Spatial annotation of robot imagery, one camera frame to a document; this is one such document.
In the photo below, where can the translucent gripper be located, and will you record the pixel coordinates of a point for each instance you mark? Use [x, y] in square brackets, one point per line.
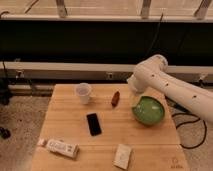
[134, 99]

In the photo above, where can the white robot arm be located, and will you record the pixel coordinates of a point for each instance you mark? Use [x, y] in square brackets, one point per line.
[151, 73]

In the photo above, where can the green bowl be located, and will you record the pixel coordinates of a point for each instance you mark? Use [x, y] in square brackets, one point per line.
[148, 111]

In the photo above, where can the black smartphone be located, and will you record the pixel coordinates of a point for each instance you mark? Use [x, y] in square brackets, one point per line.
[93, 124]

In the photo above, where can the white plastic cup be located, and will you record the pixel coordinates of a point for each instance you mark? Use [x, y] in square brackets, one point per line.
[83, 91]

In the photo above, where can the white toothpaste box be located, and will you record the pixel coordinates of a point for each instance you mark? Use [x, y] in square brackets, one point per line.
[60, 147]

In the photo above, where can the black object on floor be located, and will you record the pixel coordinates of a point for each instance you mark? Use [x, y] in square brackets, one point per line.
[4, 133]

